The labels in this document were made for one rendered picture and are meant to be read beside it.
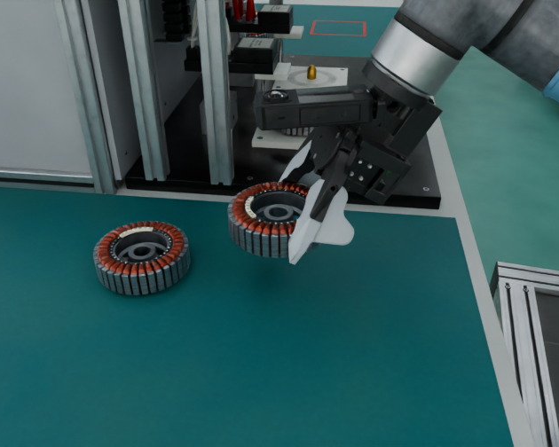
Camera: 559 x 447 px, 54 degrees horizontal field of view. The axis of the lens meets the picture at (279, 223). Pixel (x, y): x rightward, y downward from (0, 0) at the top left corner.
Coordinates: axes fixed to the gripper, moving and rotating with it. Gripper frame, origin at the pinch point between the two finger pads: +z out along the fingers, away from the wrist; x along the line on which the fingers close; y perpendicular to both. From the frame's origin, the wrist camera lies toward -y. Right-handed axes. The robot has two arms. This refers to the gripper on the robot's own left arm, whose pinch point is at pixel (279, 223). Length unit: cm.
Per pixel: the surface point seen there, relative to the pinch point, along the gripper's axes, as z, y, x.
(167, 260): 10.2, -9.1, 0.1
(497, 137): 8, 153, 188
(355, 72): -7, 24, 67
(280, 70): -6.4, 0.8, 37.0
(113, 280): 14.4, -13.8, -1.3
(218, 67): -7.1, -10.9, 19.6
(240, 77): 4, 0, 61
